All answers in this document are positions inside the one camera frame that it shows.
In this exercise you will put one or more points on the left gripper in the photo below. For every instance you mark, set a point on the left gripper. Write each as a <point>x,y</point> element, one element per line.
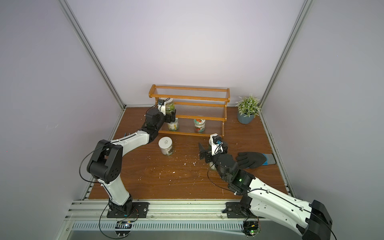
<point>172,116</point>

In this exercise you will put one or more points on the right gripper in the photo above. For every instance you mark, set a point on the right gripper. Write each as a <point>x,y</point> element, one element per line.
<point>211,156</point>

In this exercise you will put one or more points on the watermelon tin can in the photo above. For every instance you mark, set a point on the watermelon tin can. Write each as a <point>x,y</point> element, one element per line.
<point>210,156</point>

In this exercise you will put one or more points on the sunflower seed jar yellow label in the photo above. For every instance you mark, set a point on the sunflower seed jar yellow label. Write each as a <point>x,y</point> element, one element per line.
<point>173,126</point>

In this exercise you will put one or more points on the green label jar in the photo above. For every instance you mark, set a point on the green label jar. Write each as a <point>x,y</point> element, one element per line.
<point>169,105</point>

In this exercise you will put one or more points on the red label tomato seed jar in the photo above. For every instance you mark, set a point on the red label tomato seed jar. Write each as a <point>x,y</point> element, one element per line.
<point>200,125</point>

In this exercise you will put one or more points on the tall white tin can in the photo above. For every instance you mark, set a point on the tall white tin can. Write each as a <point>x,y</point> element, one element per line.
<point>166,146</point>

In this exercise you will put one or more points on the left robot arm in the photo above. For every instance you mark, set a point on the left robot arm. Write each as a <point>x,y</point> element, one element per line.
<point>105,164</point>

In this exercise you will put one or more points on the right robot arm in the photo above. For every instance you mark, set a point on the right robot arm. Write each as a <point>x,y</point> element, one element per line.
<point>311,221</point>

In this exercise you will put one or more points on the wooden three-tier shelf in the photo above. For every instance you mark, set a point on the wooden three-tier shelf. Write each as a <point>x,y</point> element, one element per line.
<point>195,103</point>

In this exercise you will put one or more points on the potted green plant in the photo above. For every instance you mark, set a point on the potted green plant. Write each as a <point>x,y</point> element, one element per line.
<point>248,109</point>

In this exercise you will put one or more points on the right controller board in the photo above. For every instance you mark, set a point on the right controller board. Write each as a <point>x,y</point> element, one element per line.
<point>251,228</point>

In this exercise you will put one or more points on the controller board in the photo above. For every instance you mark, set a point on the controller board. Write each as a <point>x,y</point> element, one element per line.
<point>251,228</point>
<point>123,229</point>

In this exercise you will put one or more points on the left controller board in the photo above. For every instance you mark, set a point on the left controller board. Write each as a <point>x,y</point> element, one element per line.
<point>123,229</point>

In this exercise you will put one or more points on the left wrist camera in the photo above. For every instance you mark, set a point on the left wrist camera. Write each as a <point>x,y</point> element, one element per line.
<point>161,105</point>

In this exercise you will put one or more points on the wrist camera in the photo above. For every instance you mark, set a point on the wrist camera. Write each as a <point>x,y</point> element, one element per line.
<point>216,144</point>
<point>161,105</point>

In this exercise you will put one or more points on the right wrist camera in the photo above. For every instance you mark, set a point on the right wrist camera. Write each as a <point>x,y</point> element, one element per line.
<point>216,144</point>

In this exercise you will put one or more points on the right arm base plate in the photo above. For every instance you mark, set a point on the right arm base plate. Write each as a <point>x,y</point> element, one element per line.
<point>234,210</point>

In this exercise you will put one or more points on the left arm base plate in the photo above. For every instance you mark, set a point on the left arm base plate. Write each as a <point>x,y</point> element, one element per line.
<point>128,210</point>

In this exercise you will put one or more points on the aluminium rail frame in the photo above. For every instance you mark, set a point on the aluminium rail frame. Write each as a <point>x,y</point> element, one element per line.
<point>163,215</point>

